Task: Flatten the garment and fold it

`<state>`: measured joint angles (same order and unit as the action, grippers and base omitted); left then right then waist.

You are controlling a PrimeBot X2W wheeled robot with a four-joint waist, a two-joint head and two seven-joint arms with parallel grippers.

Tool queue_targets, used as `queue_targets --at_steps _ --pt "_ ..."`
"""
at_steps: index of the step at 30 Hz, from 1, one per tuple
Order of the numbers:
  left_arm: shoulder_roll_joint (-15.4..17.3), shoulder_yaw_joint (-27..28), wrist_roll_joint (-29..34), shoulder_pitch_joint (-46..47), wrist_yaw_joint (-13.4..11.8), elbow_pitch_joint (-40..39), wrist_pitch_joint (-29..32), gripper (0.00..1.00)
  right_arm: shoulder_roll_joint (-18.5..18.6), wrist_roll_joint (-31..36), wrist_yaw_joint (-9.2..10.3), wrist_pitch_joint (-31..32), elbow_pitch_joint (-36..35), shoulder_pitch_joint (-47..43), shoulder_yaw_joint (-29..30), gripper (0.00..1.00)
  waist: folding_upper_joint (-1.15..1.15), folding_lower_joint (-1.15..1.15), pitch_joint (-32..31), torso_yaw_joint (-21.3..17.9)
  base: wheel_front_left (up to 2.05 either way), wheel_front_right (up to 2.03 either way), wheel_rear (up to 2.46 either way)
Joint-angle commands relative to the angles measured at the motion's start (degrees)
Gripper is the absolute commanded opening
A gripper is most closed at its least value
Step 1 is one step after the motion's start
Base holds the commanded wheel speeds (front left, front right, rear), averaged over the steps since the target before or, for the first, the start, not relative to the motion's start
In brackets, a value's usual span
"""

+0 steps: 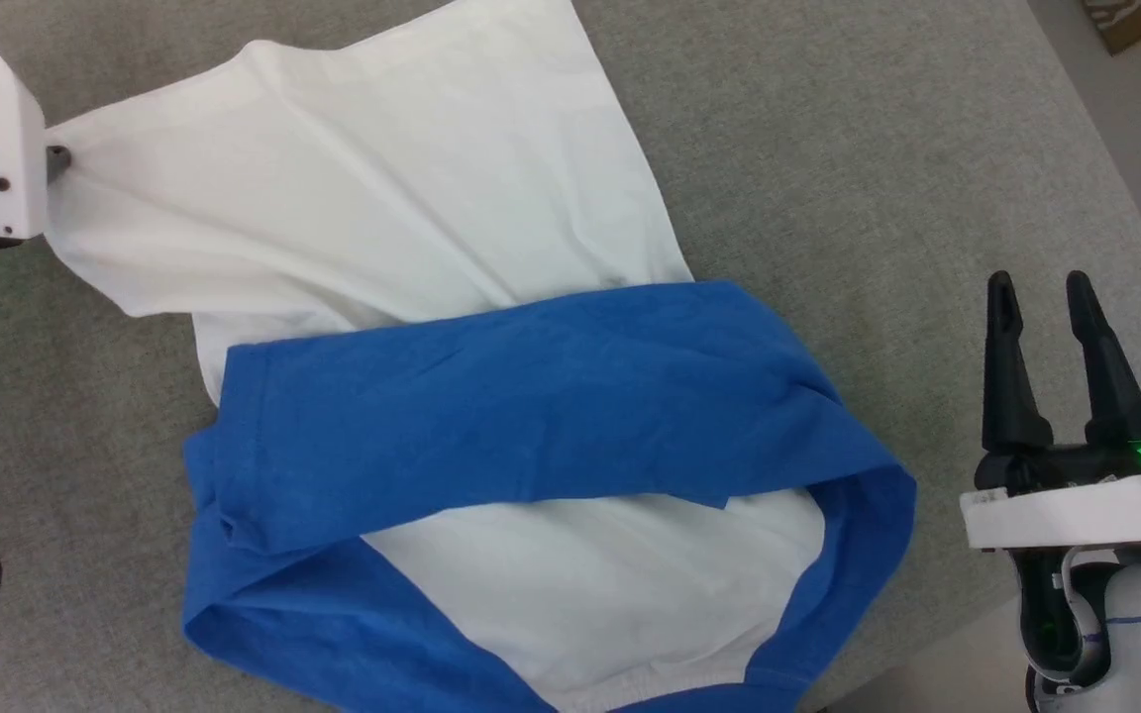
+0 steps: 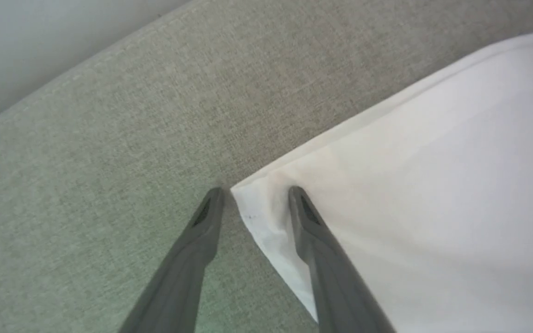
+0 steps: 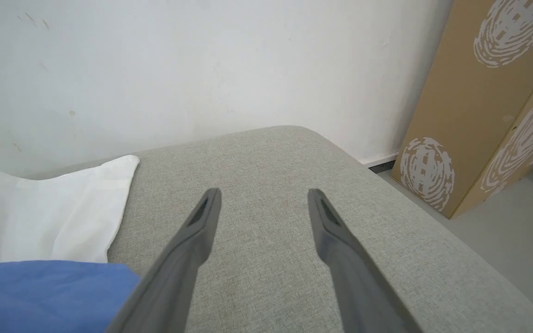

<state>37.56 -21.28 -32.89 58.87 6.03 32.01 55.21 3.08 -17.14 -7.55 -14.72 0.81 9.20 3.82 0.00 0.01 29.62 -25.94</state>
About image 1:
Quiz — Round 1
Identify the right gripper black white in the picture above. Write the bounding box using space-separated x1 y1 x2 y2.
960 269 1141 552

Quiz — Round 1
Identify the white and blue t-shirt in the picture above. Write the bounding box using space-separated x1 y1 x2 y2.
44 0 918 713

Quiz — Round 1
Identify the grey fabric sofa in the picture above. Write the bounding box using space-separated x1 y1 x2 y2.
0 0 1141 713

